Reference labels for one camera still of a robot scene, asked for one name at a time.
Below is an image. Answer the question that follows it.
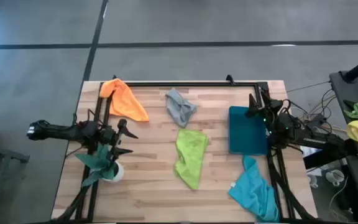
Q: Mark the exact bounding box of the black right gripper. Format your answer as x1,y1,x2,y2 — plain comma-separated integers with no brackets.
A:
245,90,291,134

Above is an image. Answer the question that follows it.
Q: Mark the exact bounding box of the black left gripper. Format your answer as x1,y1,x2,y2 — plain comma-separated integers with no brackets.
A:
100,119,139,161

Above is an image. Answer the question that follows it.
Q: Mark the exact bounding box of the teal plastic basket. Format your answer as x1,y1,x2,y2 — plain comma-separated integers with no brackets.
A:
228,105,269,156

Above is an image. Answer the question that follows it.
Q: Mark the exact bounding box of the grey microfiber towel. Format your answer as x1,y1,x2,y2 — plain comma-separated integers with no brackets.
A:
165,88,198,129

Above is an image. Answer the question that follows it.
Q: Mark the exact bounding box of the lime green microfiber towel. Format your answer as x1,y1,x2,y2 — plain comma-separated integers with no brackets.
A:
174,129,209,190

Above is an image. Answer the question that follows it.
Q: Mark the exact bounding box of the orange microfiber towel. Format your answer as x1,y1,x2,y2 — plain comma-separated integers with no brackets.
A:
99,78,150,123

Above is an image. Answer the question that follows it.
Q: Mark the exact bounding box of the turquoise microfiber towel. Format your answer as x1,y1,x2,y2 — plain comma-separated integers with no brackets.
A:
227,155,280,223

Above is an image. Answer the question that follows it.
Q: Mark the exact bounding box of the white plant pot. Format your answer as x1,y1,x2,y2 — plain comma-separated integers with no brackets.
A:
103,160,125,184

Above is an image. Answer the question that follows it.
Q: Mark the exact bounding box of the green artificial plant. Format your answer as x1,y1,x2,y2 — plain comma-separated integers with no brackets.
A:
75,143,119,187

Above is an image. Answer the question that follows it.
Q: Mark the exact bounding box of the black power strip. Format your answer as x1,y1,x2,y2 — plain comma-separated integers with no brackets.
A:
303,113,328,129

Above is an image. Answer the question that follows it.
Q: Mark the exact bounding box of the clear plastic bag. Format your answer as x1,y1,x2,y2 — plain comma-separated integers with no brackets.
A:
300,145,316,156

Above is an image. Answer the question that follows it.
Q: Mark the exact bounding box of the black desk crossbar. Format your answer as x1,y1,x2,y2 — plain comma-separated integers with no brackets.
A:
303,146,354,169

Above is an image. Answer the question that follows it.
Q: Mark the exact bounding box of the dark grey side table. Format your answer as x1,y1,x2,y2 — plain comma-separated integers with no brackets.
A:
329,70,358,224

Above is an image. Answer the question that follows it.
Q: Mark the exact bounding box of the white mug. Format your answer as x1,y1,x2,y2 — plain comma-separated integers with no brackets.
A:
307,173,320,189
325,169,346,187

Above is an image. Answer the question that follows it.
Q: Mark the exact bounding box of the grey metal stand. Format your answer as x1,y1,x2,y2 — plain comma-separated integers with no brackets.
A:
0,139,30,224

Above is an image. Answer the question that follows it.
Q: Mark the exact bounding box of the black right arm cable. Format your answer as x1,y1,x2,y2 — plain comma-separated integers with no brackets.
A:
283,98,308,116

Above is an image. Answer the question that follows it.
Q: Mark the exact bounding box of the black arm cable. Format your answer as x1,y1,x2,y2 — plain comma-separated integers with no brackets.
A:
283,98,308,116
87,108,105,124

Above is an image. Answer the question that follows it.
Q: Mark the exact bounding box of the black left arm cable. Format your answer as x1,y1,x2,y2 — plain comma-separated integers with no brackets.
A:
87,108,105,124

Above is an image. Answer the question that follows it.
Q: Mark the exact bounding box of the thin grey cable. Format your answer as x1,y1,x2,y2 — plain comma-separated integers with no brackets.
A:
286,80,331,93

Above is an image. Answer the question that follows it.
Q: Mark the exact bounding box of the black aluminium table frame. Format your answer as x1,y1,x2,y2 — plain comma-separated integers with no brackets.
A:
50,74,318,224

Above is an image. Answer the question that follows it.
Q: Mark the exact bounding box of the black floor cable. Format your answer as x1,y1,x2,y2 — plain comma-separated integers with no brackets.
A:
320,88,338,125

